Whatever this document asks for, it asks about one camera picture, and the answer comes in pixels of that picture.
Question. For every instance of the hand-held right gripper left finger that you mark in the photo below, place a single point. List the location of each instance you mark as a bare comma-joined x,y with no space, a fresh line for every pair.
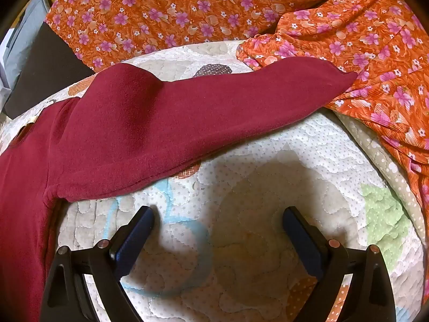
132,245

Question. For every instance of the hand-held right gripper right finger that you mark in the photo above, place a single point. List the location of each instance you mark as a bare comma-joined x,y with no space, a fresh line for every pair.
301,238

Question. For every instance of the maroon fleece garment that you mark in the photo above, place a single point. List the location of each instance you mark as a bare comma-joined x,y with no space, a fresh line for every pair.
134,124

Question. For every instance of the patterned quilted bed cover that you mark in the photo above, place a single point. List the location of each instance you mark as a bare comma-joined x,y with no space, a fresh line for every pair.
234,191

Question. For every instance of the orange floral garment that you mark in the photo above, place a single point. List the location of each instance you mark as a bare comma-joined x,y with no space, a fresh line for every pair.
368,40

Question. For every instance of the grey box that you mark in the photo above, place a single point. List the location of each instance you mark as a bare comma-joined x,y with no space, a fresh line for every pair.
30,16

